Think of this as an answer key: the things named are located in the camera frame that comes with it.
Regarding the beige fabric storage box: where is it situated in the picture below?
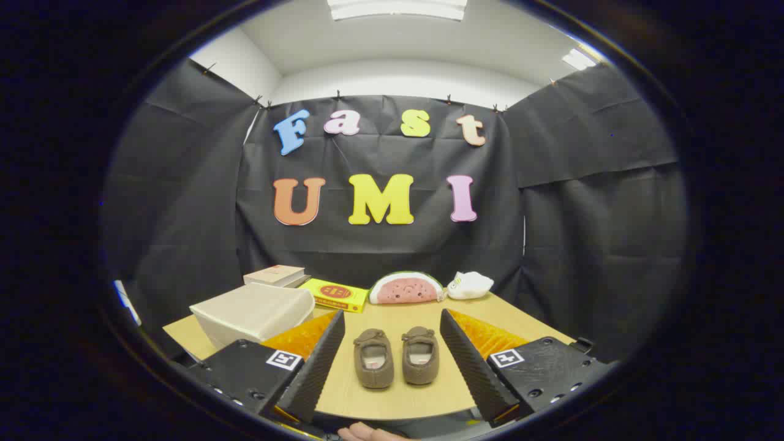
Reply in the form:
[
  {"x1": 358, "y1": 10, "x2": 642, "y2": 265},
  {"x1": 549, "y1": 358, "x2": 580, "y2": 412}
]
[{"x1": 189, "y1": 282, "x2": 316, "y2": 351}]

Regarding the yellow book with red circle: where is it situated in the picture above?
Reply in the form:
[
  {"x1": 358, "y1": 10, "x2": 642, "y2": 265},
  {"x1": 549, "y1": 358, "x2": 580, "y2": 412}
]
[{"x1": 298, "y1": 278, "x2": 370, "y2": 314}]

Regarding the white plush toy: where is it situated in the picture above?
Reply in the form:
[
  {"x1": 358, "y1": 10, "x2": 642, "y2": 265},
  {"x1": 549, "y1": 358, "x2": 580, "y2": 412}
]
[{"x1": 447, "y1": 271, "x2": 494, "y2": 300}]

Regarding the beige cover book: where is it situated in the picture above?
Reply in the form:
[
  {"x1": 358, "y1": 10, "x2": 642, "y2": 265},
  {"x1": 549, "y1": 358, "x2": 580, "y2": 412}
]
[{"x1": 243, "y1": 265, "x2": 307, "y2": 287}]

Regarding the ceiling light panel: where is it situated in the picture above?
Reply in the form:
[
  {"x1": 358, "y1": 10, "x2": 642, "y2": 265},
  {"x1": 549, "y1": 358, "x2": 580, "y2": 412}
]
[
  {"x1": 328, "y1": 0, "x2": 467, "y2": 22},
  {"x1": 562, "y1": 48, "x2": 598, "y2": 71}
]

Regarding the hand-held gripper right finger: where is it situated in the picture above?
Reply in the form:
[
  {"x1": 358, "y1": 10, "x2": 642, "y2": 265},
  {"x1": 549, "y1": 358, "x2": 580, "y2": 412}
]
[{"x1": 439, "y1": 308, "x2": 616, "y2": 428}]

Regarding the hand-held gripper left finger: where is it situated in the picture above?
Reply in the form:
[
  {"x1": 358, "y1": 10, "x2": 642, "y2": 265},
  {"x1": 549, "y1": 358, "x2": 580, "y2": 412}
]
[{"x1": 187, "y1": 309, "x2": 347, "y2": 424}]

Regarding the brown fuzzy slipper shoe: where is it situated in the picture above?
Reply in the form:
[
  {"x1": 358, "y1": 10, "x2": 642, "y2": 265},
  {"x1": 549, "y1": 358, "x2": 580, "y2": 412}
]
[
  {"x1": 402, "y1": 326, "x2": 440, "y2": 386},
  {"x1": 353, "y1": 328, "x2": 394, "y2": 390}
]

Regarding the black backdrop cloth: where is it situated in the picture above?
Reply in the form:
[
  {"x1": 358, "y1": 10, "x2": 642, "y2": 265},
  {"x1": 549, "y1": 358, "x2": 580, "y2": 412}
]
[{"x1": 101, "y1": 58, "x2": 690, "y2": 362}]

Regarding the watermelon slice plush toy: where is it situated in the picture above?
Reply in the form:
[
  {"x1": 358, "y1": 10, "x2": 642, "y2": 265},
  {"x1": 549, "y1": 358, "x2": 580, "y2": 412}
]
[{"x1": 369, "y1": 271, "x2": 445, "y2": 305}]

